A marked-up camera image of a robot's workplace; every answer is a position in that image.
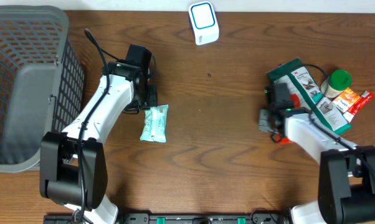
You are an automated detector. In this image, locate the red snack packet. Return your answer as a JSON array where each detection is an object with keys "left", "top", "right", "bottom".
[{"left": 276, "top": 94, "right": 301, "bottom": 145}]

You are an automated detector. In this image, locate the teal packet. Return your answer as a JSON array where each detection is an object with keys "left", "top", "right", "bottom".
[{"left": 140, "top": 105, "right": 169, "bottom": 143}]

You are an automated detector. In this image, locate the white green packet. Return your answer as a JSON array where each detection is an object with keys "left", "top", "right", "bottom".
[{"left": 267, "top": 58, "right": 352, "bottom": 134}]

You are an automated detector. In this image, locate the green lid spice jar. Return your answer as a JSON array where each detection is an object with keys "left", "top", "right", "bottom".
[{"left": 320, "top": 70, "right": 352, "bottom": 98}]

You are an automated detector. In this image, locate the small orange box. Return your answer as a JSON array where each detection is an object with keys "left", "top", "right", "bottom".
[{"left": 333, "top": 88, "right": 360, "bottom": 113}]

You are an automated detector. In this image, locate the small red sachet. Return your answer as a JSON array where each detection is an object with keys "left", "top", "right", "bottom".
[{"left": 343, "top": 90, "right": 374, "bottom": 123}]

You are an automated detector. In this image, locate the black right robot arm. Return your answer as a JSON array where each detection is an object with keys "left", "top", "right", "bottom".
[{"left": 259, "top": 83, "right": 375, "bottom": 223}]

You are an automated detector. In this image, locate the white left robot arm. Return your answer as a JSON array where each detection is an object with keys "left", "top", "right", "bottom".
[{"left": 40, "top": 45, "right": 157, "bottom": 223}]

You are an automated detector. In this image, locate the white barcode scanner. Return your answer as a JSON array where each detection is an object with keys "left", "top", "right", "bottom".
[{"left": 188, "top": 1, "right": 220, "bottom": 45}]

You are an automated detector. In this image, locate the grey plastic mesh basket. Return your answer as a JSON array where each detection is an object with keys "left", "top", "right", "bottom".
[{"left": 0, "top": 6, "right": 85, "bottom": 173}]

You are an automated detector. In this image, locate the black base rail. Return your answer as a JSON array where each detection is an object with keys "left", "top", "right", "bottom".
[{"left": 44, "top": 212, "right": 288, "bottom": 224}]

